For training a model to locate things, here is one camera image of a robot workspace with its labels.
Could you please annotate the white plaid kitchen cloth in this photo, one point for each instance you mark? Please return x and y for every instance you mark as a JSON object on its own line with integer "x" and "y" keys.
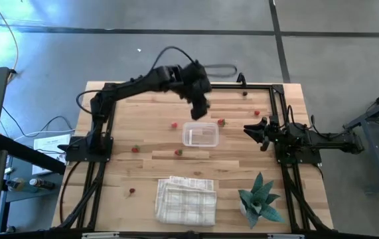
{"x": 186, "y": 202}

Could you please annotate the clear plastic tupperware container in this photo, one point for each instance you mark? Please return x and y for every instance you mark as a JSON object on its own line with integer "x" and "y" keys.
{"x": 200, "y": 134}

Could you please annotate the grey lower shelf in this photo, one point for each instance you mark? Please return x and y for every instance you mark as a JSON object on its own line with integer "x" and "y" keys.
{"x": 23, "y": 197}

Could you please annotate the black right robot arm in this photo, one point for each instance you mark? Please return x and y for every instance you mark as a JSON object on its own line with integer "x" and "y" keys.
{"x": 328, "y": 142}

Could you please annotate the dark round cherry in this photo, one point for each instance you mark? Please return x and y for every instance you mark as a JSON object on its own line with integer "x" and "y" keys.
{"x": 245, "y": 93}

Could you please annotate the pale pink strawberry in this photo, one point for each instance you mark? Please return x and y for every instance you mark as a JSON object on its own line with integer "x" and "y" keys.
{"x": 174, "y": 125}

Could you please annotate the dark red cherry with stem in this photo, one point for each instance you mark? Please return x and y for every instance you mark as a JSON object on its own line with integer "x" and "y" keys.
{"x": 131, "y": 191}

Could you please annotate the green succulent in white pot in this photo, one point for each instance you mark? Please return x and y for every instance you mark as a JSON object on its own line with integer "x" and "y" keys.
{"x": 259, "y": 202}

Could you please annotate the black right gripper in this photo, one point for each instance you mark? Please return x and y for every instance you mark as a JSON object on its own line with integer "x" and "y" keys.
{"x": 266, "y": 146}

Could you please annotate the dark bottle with white cap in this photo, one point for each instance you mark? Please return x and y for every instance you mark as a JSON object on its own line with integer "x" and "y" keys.
{"x": 42, "y": 184}

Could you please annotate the white metal bracket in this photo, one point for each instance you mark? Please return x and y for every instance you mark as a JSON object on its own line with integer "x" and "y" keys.
{"x": 100, "y": 235}
{"x": 285, "y": 236}

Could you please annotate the clear plastic bottle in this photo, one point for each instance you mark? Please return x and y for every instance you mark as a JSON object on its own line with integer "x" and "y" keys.
{"x": 16, "y": 184}

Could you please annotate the red strawberry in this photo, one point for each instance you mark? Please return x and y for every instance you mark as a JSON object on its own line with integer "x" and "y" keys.
{"x": 221, "y": 122}
{"x": 178, "y": 152}
{"x": 257, "y": 113}
{"x": 135, "y": 149}

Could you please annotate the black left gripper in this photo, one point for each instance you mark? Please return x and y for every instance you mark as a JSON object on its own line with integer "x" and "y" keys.
{"x": 199, "y": 109}

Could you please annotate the black table clamp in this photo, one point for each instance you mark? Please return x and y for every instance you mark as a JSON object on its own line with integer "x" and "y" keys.
{"x": 241, "y": 78}

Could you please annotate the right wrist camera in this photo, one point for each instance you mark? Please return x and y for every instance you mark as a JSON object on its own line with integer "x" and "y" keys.
{"x": 273, "y": 125}

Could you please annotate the black aluminium table frame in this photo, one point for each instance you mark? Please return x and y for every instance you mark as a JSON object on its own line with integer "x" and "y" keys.
{"x": 242, "y": 86}

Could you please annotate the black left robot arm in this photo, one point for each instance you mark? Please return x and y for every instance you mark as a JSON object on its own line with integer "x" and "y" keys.
{"x": 126, "y": 88}

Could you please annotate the white paper booklet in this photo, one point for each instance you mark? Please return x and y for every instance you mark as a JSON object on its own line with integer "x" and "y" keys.
{"x": 48, "y": 146}

